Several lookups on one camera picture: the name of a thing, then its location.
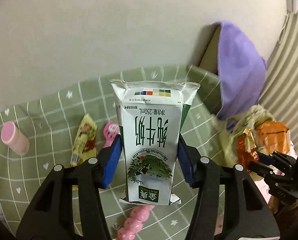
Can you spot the purple cloth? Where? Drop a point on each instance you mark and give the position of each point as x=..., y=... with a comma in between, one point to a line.
x=241, y=71

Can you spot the beige pleated curtain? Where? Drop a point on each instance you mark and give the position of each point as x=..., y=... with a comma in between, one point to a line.
x=280, y=93

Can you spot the pink beaded stick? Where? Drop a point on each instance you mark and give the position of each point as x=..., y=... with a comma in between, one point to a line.
x=134, y=223

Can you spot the white green milk carton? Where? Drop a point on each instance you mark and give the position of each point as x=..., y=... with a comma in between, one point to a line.
x=151, y=115

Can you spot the red foil wrapper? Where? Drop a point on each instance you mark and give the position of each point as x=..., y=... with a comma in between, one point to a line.
x=247, y=150

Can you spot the right hand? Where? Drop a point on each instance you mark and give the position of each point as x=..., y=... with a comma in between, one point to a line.
x=276, y=205

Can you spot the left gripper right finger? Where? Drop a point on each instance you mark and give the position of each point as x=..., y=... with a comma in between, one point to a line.
x=229, y=205

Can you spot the yellow snack wrapper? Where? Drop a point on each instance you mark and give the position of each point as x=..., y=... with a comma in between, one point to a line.
x=84, y=146

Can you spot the green plastic trash bag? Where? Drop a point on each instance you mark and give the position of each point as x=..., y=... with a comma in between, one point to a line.
x=234, y=126

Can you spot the orange snack bag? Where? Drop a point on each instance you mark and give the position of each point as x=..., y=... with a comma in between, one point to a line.
x=272, y=137

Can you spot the pink capped bottle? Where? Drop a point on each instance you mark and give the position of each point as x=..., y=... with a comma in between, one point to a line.
x=14, y=138

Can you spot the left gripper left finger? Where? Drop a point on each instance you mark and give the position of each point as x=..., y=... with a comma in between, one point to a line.
x=50, y=213

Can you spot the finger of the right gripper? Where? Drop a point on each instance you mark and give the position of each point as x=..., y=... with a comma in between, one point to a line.
x=266, y=158
x=267, y=170

